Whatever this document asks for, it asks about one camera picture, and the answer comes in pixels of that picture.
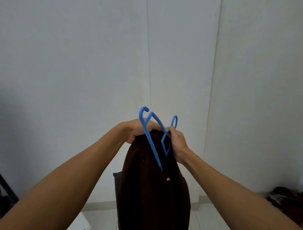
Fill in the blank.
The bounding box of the person's left hand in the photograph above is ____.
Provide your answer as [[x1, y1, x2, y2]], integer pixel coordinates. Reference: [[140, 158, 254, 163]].
[[120, 118, 167, 144]]

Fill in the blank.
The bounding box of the person's right forearm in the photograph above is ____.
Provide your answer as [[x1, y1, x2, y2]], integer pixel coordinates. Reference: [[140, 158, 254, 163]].
[[179, 147, 301, 230]]

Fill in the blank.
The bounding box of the blue plastic clothes hanger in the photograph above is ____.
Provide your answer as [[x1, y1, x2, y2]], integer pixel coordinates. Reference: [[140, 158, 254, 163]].
[[139, 106, 178, 172]]

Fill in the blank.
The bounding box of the pile of dark clothes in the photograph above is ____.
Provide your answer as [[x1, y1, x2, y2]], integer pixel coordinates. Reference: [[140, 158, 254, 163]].
[[266, 186, 303, 226]]

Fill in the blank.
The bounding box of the black metal stand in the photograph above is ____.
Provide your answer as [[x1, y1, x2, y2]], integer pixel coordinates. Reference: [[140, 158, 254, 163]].
[[0, 174, 19, 218]]

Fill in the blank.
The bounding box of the dark brown garment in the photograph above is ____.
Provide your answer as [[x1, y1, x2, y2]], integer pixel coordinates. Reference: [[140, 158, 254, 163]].
[[117, 129, 191, 230]]

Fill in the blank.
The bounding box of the dark grey cloth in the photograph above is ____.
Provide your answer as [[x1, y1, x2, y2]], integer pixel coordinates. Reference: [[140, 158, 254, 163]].
[[113, 172, 123, 215]]

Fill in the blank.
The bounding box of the person's right hand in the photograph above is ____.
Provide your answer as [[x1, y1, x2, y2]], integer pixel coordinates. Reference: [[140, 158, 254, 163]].
[[166, 126, 190, 164]]

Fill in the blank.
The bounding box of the person's left forearm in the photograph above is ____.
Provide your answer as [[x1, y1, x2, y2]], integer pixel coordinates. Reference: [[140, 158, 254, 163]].
[[0, 123, 129, 230]]

